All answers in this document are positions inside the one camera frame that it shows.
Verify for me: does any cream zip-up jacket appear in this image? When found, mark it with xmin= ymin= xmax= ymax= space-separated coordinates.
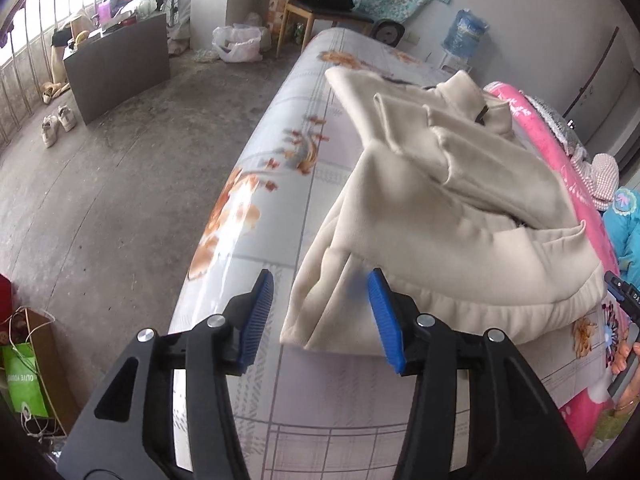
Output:
xmin=281 ymin=66 xmax=605 ymax=356

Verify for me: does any person's right hand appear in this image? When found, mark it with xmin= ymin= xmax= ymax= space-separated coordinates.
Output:
xmin=611 ymin=342 xmax=640 ymax=414

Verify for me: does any pink floral blanket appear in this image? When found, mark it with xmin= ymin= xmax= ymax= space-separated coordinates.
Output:
xmin=485 ymin=82 xmax=617 ymax=450

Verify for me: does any light blue garment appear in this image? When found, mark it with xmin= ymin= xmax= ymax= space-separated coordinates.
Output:
xmin=603 ymin=188 xmax=640 ymax=288

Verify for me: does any checked pink white cloth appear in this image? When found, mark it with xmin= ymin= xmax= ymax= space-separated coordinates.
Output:
xmin=570 ymin=153 xmax=620 ymax=212

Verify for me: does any green paper bag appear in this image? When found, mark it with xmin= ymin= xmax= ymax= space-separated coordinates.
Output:
xmin=1 ymin=342 xmax=49 ymax=418

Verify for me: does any grey patterned pillow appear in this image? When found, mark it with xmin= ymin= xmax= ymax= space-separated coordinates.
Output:
xmin=526 ymin=96 xmax=588 ymax=159

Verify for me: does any red paper bag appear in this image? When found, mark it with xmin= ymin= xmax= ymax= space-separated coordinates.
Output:
xmin=0 ymin=275 xmax=13 ymax=324

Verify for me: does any white water dispenser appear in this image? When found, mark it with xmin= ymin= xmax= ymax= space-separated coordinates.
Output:
xmin=438 ymin=53 xmax=472 ymax=74

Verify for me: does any blue water bottle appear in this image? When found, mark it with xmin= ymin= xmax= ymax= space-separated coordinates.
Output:
xmin=442 ymin=9 xmax=490 ymax=61

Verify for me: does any white shoe left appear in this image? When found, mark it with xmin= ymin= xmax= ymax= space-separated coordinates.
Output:
xmin=41 ymin=115 xmax=58 ymax=148

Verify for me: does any white shoe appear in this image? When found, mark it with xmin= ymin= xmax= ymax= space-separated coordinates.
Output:
xmin=41 ymin=115 xmax=58 ymax=148
xmin=58 ymin=105 xmax=77 ymax=132

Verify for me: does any white shoe right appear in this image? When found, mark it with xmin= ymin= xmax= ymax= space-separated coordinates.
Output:
xmin=58 ymin=105 xmax=77 ymax=132

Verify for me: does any black round fan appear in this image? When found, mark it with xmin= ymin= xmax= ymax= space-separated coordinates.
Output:
xmin=370 ymin=20 xmax=405 ymax=48

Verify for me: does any dark grey cabinet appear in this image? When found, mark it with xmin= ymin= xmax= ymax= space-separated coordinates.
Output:
xmin=63 ymin=13 xmax=170 ymax=124

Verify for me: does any white plastic bag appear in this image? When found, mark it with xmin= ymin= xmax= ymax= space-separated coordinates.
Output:
xmin=212 ymin=26 xmax=262 ymax=63

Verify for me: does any wooden chair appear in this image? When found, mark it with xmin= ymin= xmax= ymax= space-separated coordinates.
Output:
xmin=270 ymin=0 xmax=374 ymax=56

